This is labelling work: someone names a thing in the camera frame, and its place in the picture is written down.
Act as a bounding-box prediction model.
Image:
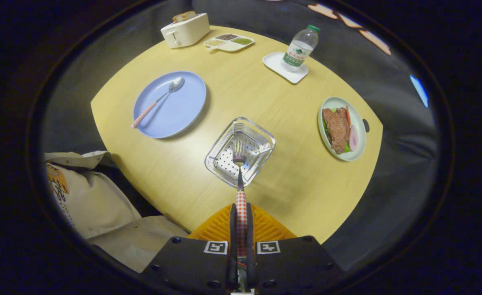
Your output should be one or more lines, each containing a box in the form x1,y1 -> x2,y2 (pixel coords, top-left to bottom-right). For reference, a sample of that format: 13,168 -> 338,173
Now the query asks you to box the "white divided snack dish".
204,33 -> 255,52

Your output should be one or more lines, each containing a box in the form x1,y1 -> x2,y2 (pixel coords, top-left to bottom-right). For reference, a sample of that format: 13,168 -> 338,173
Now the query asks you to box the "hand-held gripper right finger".
247,204 -> 344,295

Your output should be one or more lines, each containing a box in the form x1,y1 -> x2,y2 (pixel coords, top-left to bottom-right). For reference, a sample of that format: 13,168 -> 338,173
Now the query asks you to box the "pale green food plate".
318,97 -> 367,162

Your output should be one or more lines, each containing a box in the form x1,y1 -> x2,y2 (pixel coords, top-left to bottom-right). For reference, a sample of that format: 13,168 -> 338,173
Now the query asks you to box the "clear plastic water bottle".
282,25 -> 321,73

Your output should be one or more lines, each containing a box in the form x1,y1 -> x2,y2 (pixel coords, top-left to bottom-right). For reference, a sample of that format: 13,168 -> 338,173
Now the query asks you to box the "brown steak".
322,107 -> 351,154

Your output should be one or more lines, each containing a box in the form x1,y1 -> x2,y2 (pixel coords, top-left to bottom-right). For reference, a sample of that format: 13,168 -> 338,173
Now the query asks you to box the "pink sliced food piece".
348,125 -> 359,152

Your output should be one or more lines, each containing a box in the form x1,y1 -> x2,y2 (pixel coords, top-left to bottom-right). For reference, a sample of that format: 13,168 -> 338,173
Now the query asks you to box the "checkered handle metal fork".
232,141 -> 249,259

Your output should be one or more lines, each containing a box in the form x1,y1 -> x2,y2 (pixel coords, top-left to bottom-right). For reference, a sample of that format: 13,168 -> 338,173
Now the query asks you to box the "white toaster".
161,13 -> 211,49

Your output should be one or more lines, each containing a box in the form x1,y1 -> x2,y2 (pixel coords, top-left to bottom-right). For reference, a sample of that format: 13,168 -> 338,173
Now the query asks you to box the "clear square strainer basket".
204,117 -> 276,188

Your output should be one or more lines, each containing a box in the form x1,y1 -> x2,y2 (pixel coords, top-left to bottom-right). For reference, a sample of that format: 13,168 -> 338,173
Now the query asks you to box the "blue round plate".
133,71 -> 207,139

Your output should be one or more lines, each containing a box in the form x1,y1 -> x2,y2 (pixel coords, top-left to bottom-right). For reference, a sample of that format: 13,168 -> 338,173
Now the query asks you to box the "checkered handle metal spoon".
131,77 -> 185,129

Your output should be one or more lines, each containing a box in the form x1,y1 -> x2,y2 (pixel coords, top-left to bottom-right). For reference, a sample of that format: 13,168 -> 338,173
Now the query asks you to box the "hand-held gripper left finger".
140,204 -> 238,295

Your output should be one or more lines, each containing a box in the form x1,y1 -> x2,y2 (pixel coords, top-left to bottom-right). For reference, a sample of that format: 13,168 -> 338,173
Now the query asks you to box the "white square coaster tray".
262,52 -> 309,84

